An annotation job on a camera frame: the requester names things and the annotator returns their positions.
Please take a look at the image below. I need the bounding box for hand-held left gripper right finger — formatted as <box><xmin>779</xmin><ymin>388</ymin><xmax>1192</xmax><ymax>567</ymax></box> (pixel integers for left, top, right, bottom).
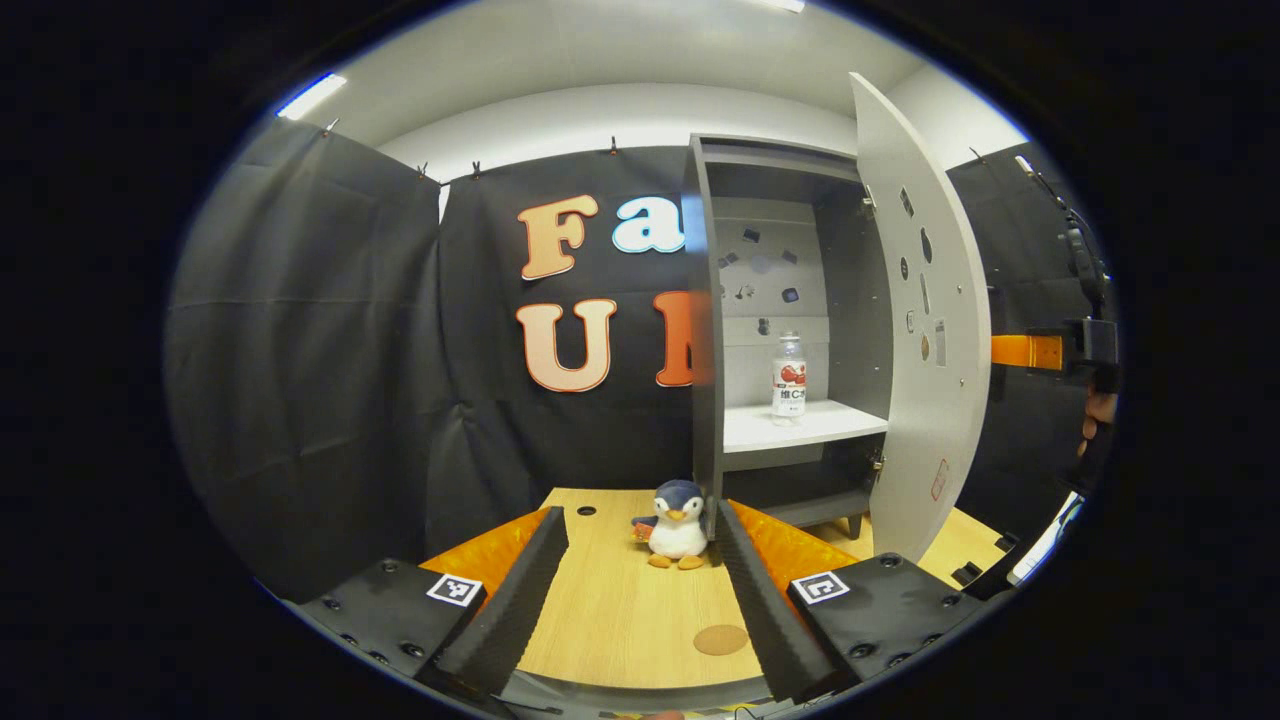
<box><xmin>713</xmin><ymin>498</ymin><xmax>991</xmax><ymax>706</ymax></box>

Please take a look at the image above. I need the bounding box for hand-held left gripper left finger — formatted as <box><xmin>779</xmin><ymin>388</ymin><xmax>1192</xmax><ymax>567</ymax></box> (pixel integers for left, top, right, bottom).
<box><xmin>290</xmin><ymin>505</ymin><xmax>571</xmax><ymax>701</ymax></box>

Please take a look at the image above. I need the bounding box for dark grey cabinet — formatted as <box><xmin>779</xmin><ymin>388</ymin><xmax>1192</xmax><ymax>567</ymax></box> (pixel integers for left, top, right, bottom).
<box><xmin>682</xmin><ymin>133</ymin><xmax>893</xmax><ymax>541</ymax></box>

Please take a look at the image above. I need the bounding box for clear plastic bottle red label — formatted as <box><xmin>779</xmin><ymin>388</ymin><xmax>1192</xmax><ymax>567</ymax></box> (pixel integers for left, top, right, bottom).
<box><xmin>771</xmin><ymin>332</ymin><xmax>808</xmax><ymax>426</ymax></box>

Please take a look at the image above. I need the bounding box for penguin plush toy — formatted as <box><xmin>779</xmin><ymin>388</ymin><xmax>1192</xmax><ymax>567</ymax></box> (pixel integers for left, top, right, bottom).
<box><xmin>630</xmin><ymin>479</ymin><xmax>713</xmax><ymax>571</ymax></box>

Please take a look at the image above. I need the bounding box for black backdrop cloth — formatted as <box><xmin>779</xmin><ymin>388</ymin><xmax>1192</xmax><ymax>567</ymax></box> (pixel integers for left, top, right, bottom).
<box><xmin>165</xmin><ymin>118</ymin><xmax>1113</xmax><ymax>603</ymax></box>

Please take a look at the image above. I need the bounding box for ceiling light strip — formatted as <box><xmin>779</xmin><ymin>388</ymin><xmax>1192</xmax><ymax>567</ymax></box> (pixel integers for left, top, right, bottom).
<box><xmin>275</xmin><ymin>72</ymin><xmax>349</xmax><ymax>121</ymax></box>

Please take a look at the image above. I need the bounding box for white device with cable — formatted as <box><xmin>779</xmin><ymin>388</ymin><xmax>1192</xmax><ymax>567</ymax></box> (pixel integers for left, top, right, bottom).
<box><xmin>1010</xmin><ymin>492</ymin><xmax>1084</xmax><ymax>586</ymax></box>

